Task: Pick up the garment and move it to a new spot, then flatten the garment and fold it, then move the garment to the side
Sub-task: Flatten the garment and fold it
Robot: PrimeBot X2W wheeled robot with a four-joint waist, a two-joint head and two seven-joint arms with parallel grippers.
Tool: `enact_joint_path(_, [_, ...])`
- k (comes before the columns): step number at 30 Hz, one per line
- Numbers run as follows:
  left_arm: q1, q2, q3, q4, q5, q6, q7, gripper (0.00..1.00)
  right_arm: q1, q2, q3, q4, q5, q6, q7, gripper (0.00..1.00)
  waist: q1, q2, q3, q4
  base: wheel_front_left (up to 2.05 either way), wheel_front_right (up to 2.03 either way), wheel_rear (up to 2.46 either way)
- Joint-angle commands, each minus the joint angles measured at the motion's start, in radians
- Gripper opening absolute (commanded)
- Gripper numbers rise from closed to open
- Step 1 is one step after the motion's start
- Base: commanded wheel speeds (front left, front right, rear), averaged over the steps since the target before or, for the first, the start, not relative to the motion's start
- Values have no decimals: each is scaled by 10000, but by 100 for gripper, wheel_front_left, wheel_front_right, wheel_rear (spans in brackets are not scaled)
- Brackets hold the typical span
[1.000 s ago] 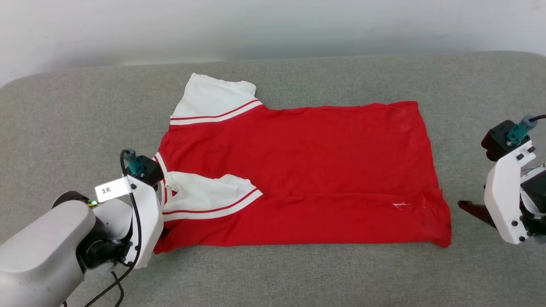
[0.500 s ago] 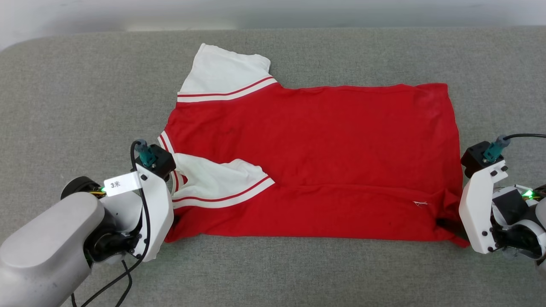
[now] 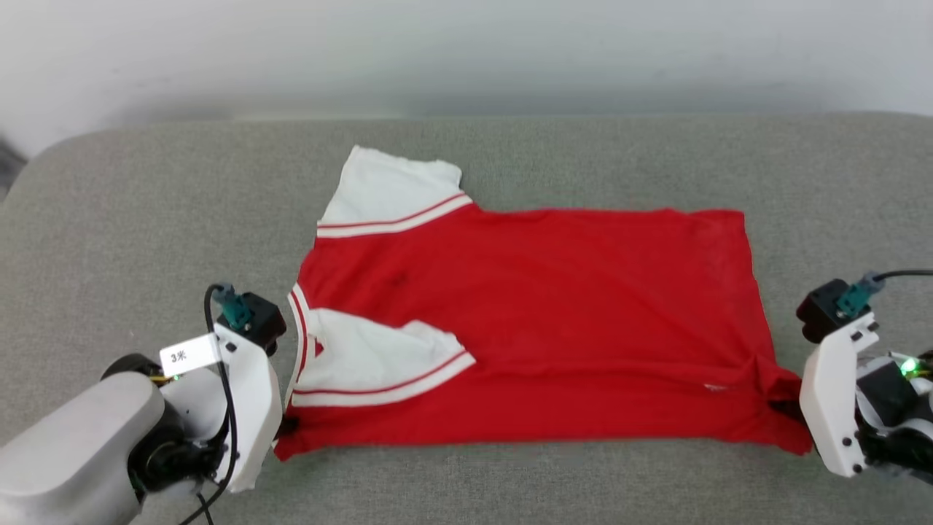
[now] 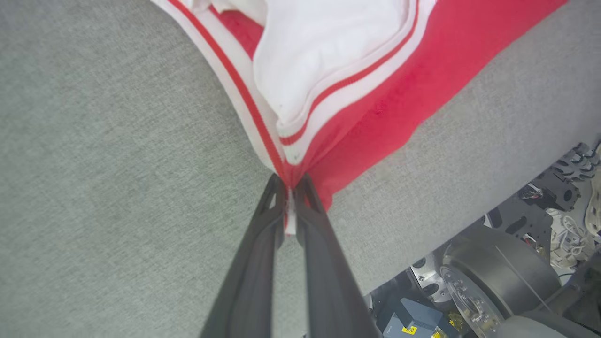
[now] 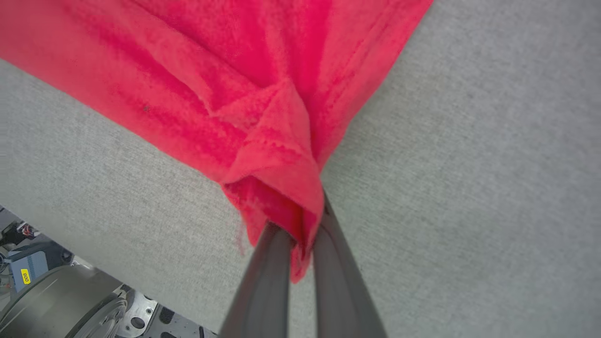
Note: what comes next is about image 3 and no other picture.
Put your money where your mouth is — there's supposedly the white paper cable tag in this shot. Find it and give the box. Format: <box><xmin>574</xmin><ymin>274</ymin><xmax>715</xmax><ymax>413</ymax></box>
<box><xmin>159</xmin><ymin>333</ymin><xmax>221</xmax><ymax>378</ymax></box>

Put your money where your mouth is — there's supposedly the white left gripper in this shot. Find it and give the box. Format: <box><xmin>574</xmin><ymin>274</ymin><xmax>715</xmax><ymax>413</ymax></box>
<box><xmin>214</xmin><ymin>321</ymin><xmax>300</xmax><ymax>494</ymax></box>

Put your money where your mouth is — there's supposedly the red and white jersey garment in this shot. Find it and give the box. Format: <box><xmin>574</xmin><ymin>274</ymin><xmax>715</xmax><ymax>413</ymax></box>
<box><xmin>273</xmin><ymin>144</ymin><xmax>814</xmax><ymax>462</ymax></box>

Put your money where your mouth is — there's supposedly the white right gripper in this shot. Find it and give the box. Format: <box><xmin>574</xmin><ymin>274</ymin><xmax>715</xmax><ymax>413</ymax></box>
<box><xmin>768</xmin><ymin>312</ymin><xmax>880</xmax><ymax>479</ymax></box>

